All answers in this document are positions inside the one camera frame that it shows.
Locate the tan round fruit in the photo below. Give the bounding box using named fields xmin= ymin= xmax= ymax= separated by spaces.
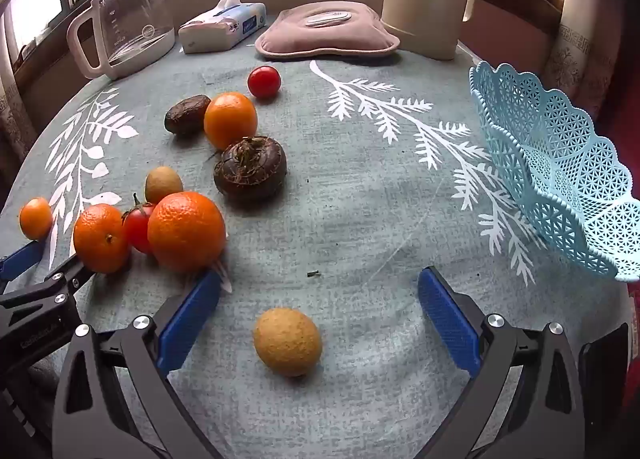
xmin=253 ymin=308 xmax=323 ymax=378

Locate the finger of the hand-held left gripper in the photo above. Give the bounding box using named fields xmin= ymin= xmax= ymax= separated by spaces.
xmin=0 ymin=254 xmax=96 ymax=327
xmin=0 ymin=239 xmax=47 ymax=285

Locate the light blue plastic lattice basket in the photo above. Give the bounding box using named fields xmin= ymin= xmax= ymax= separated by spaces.
xmin=468 ymin=60 xmax=640 ymax=282

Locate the large orange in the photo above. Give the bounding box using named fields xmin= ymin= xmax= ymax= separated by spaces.
xmin=147 ymin=192 xmax=227 ymax=274

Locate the patterned beige curtain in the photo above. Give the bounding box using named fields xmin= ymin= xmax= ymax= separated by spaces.
xmin=542 ymin=4 xmax=621 ymax=115
xmin=0 ymin=14 xmax=37 ymax=165

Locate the small brown kiwi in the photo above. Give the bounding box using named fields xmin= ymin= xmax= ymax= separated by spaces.
xmin=145 ymin=166 xmax=184 ymax=205

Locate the mandarin with stem dot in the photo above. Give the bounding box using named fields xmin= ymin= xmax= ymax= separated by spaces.
xmin=73 ymin=204 xmax=132 ymax=274

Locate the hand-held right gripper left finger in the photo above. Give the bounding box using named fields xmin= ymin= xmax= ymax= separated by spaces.
xmin=52 ymin=269 xmax=223 ymax=459

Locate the round red cherry tomato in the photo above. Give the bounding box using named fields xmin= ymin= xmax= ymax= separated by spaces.
xmin=247 ymin=66 xmax=282 ymax=100

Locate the red tomato with green stem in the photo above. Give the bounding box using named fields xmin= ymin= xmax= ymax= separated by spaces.
xmin=121 ymin=193 xmax=157 ymax=255

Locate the glass kettle with white handle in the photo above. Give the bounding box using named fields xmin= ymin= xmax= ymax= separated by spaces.
xmin=66 ymin=0 xmax=177 ymax=81

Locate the pink electric hot water bag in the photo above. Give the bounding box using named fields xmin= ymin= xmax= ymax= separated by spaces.
xmin=255 ymin=2 xmax=401 ymax=60

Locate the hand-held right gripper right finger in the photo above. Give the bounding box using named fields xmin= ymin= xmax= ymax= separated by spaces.
xmin=417 ymin=266 xmax=586 ymax=459

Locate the smooth medium orange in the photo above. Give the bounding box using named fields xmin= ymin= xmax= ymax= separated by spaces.
xmin=203 ymin=92 xmax=259 ymax=151

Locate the dark red cloth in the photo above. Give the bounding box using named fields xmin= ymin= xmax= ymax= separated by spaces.
xmin=595 ymin=64 xmax=640 ymax=420

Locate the dark brown water chestnut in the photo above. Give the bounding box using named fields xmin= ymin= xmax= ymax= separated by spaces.
xmin=210 ymin=135 xmax=288 ymax=210

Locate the dark brown wrinkled fruit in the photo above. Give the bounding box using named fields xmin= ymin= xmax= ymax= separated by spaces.
xmin=164 ymin=94 xmax=212 ymax=136

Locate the small orange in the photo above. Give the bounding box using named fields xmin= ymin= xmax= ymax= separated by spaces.
xmin=19 ymin=197 xmax=54 ymax=241

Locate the cream thermos jug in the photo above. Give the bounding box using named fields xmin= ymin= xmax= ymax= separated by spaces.
xmin=381 ymin=0 xmax=481 ymax=61

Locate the soft tissue pack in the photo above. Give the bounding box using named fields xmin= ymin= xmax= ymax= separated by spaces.
xmin=178 ymin=0 xmax=266 ymax=55

